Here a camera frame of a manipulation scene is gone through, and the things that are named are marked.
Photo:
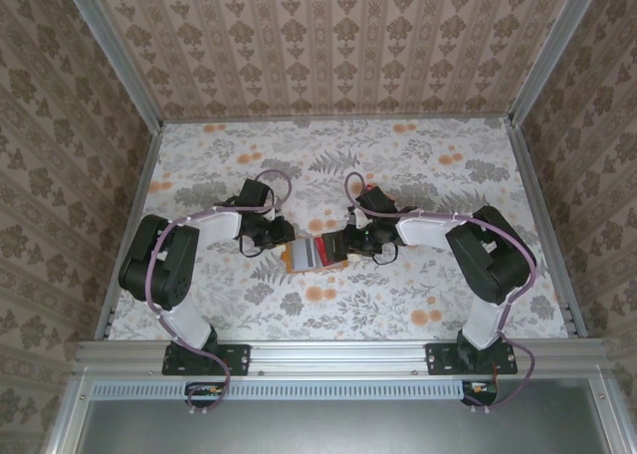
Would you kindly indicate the black VIP card ending 801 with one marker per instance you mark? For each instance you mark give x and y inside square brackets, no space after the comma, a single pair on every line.
[336,247]

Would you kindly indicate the orange leather card holder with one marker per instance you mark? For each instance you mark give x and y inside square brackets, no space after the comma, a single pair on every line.
[285,257]

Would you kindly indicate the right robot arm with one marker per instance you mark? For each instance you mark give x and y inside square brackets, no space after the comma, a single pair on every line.
[492,260]

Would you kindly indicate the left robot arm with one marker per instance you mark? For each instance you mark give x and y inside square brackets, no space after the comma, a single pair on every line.
[154,260]

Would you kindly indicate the grey metal panel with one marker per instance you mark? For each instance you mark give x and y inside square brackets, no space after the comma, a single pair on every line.
[323,429]

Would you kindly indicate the wide aluminium mounting rail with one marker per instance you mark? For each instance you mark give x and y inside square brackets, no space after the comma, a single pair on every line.
[338,357]

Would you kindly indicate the short aluminium frame rail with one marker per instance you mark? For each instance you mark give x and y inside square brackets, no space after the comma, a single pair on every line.
[348,119]

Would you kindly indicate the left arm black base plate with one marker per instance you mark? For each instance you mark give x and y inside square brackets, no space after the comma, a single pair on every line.
[239,359]

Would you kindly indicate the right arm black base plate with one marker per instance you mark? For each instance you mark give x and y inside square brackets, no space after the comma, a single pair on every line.
[440,359]

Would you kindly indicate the aluminium side rail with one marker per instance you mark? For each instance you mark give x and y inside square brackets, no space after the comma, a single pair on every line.
[145,175]
[538,200]

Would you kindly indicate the aluminium frame post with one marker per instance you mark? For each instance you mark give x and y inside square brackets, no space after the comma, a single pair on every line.
[119,56]
[540,51]

